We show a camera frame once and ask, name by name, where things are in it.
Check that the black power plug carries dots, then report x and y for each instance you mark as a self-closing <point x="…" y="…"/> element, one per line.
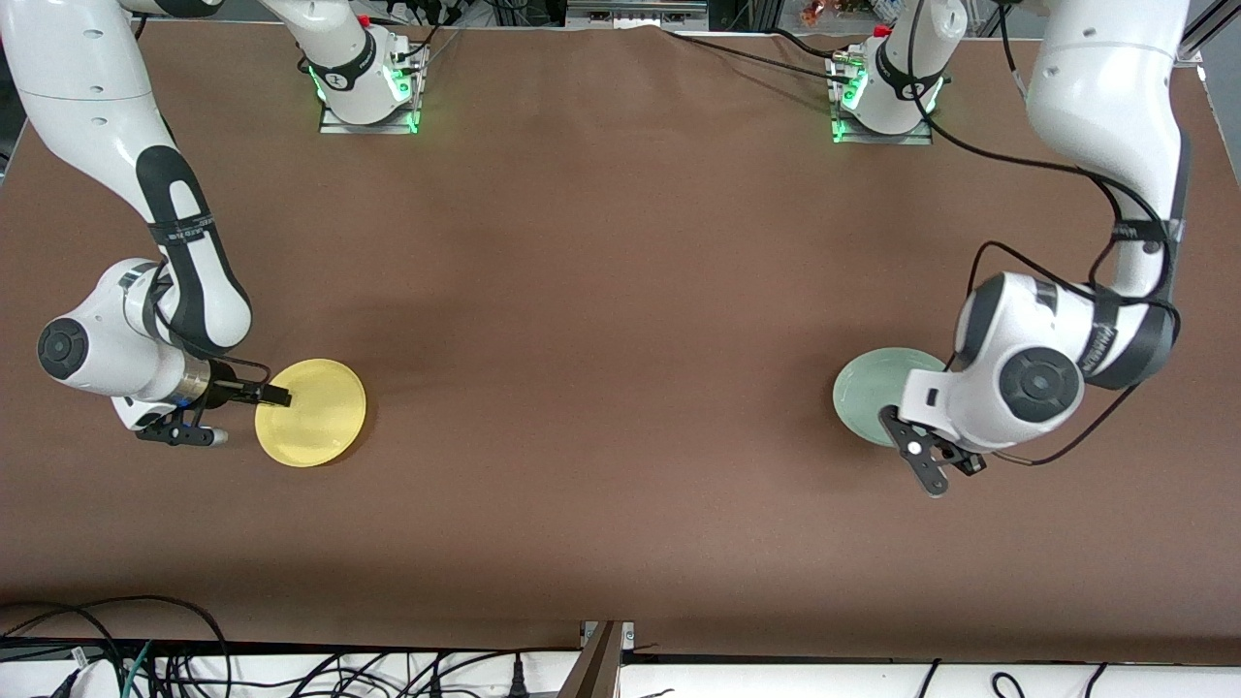
<point x="519" y="683"/>

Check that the metal corner bracket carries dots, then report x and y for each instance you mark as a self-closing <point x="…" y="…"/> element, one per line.
<point x="625" y="632"/>

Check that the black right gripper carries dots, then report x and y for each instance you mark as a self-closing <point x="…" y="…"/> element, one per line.
<point x="226" y="390"/>

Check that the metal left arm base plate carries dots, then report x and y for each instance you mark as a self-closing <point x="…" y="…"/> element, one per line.
<point x="882" y="139"/>

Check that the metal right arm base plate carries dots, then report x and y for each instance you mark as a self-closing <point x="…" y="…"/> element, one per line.
<point x="368" y="128"/>

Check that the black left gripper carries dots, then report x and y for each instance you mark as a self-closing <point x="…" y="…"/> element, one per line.
<point x="969" y="469"/>

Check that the pale green round plate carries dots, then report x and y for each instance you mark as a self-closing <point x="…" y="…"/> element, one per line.
<point x="868" y="393"/>

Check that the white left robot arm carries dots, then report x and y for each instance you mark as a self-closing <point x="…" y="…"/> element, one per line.
<point x="1105" y="87"/>

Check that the aluminium extrusion beam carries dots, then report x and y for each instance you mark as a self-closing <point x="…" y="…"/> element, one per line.
<point x="591" y="669"/>

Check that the white side table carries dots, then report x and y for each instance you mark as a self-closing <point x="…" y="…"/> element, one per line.
<point x="776" y="683"/>

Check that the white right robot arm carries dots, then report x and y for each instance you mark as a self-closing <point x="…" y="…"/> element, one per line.
<point x="87" y="97"/>

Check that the yellow round plate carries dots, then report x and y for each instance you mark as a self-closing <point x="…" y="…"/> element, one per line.
<point x="320" y="422"/>

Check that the brown table cover mat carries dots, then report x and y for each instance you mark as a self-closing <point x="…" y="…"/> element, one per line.
<point x="620" y="388"/>

